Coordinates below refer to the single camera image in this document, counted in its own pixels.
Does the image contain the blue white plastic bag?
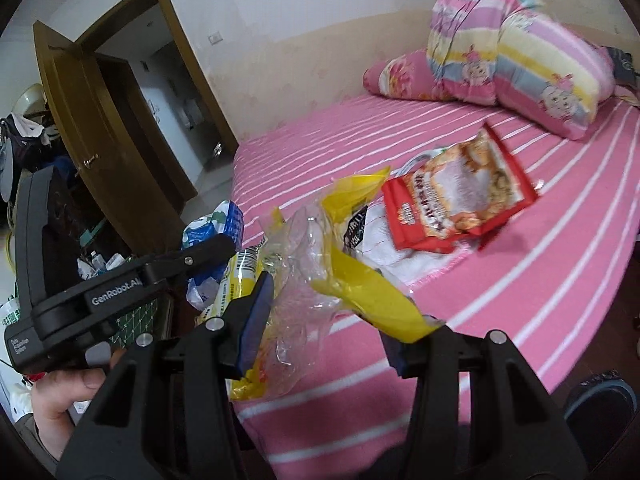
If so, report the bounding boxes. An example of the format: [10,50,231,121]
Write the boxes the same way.
[181,200,247,311]

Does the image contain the person's left hand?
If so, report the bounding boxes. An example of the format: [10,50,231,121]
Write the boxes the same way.
[30,349,127,465]

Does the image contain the brown wooden door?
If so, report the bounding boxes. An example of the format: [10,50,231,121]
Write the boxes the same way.
[32,20,187,257]

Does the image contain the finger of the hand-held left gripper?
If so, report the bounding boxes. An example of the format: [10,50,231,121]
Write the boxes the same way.
[144,234,237,285]

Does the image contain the clear yellow plastic bag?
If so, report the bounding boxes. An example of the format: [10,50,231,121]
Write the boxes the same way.
[260,167,447,401]

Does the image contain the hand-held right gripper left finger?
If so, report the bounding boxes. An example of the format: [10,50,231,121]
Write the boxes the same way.
[55,272,281,480]

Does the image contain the dark blue trash bin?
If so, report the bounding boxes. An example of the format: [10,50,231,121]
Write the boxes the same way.
[564,369,639,457]

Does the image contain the striped cartoon folded quilt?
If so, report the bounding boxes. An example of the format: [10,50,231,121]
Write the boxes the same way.
[426,0,617,141]

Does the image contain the white fringed cloth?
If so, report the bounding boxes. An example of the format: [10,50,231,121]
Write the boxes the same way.
[345,204,482,287]

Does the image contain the red snack packet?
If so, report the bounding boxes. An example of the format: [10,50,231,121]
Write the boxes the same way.
[381,122,541,254]

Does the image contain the green lattice pattern box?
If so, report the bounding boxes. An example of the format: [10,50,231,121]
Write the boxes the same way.
[114,294,173,347]

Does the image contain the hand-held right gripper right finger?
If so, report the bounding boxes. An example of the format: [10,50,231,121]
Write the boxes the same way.
[380,322,590,480]

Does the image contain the dark cloth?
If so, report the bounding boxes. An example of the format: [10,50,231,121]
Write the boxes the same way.
[606,46,640,87]

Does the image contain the yellow snack wrapper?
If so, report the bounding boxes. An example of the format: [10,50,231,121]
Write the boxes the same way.
[197,247,275,402]

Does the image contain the pink striped bed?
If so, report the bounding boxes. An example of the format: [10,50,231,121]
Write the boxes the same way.
[231,85,640,467]

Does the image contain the brown wooden door frame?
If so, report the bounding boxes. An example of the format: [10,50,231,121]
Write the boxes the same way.
[75,0,241,202]

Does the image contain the hanging clothes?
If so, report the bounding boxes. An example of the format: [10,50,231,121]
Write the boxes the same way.
[0,110,65,202]

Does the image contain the pink cartoon pillow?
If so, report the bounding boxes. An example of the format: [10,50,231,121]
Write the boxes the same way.
[363,50,502,107]

